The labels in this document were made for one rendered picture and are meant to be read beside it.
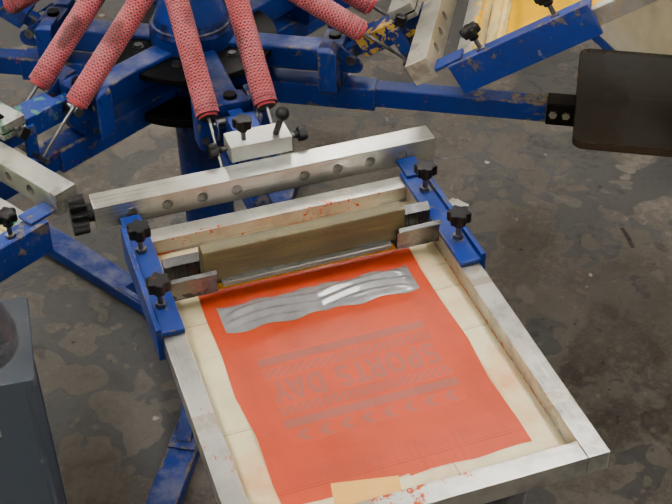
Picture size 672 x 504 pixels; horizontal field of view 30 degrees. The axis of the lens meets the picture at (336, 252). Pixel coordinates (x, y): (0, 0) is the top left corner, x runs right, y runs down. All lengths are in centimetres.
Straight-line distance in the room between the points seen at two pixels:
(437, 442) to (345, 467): 15
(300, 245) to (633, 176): 221
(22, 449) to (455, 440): 66
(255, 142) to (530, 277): 156
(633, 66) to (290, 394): 129
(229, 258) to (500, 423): 56
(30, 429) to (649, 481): 183
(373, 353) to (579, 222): 200
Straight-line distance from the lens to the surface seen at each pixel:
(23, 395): 184
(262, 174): 241
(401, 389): 208
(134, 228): 227
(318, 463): 197
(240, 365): 213
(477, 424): 203
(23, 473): 195
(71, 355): 362
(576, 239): 398
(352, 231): 227
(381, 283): 227
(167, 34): 287
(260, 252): 223
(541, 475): 193
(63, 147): 276
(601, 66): 297
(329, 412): 204
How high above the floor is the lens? 242
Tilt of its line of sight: 39 degrees down
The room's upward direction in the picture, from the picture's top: 1 degrees counter-clockwise
